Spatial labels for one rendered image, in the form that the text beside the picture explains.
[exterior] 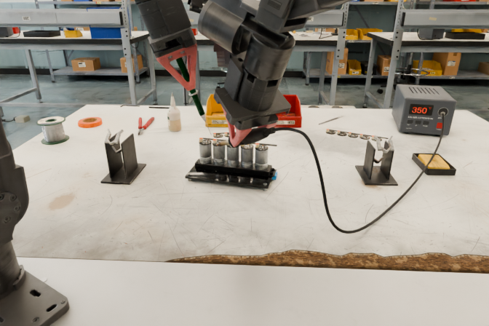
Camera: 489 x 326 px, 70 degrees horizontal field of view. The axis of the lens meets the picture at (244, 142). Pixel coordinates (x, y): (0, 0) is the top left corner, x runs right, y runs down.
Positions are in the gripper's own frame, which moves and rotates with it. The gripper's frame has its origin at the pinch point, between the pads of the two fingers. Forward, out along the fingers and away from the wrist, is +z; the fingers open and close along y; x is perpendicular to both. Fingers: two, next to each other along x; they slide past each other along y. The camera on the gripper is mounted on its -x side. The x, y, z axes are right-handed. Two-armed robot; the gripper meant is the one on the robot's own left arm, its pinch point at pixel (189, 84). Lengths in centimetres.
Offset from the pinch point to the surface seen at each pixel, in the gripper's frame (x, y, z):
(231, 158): -2.0, -1.6, 16.0
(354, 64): -240, 353, 153
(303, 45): -111, 205, 60
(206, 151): 1.8, 1.2, 13.7
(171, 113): 5.4, 26.1, 12.1
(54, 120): 31.5, 29.8, 3.5
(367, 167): -25.1, -9.1, 25.9
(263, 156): -7.3, -4.7, 16.4
